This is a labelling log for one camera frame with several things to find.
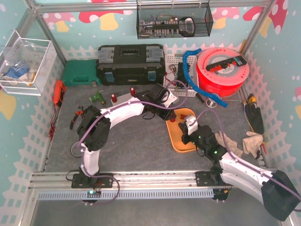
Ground white peg base plate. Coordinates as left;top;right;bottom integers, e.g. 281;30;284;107
111;93;132;106

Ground green hose nozzle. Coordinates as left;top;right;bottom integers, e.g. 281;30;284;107
89;91;106;105

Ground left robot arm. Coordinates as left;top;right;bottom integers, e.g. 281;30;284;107
77;83;179;177

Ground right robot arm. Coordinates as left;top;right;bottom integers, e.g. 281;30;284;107
178;115;301;222

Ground orange plastic tray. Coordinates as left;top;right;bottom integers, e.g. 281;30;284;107
166;108;196;153

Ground white plastic basket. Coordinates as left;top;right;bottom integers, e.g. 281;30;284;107
163;54;198;97

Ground beige work glove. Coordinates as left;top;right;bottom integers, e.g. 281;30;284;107
242;131;263;159
215;131;243;157

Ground black toolbox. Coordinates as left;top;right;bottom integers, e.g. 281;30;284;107
95;44;166;86

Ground red filament spool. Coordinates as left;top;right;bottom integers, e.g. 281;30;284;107
196;48;250;97

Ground black work glove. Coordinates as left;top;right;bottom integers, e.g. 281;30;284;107
245;104;264;135

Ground yellow black screwdriver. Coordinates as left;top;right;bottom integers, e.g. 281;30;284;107
243;94;257;105

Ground black terminal strip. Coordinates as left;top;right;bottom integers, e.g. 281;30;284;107
206;55;247;73

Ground green tool case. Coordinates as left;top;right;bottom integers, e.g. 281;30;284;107
62;59;101;86

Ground brown tape roll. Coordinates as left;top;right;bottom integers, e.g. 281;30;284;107
70;141;82;158

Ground orange multimeter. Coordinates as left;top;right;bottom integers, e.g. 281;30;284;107
53;80;66;108

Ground clear acrylic box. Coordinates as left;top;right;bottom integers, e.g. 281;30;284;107
0;31;57;96

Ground blue white glove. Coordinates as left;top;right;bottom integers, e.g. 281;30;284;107
4;62;30;80

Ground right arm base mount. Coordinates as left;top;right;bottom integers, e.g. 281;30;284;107
195;171;230;187

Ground blue corrugated hose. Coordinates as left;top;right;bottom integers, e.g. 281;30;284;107
182;48;228;108

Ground grey slotted cable duct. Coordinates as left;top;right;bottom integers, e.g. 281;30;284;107
38;189;214;201

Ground orange handled pliers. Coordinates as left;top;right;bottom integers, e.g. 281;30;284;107
69;106;85;130

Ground black mesh wire basket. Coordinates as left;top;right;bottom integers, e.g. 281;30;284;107
136;2;213;39

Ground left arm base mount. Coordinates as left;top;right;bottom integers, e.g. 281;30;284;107
71;173;113;189

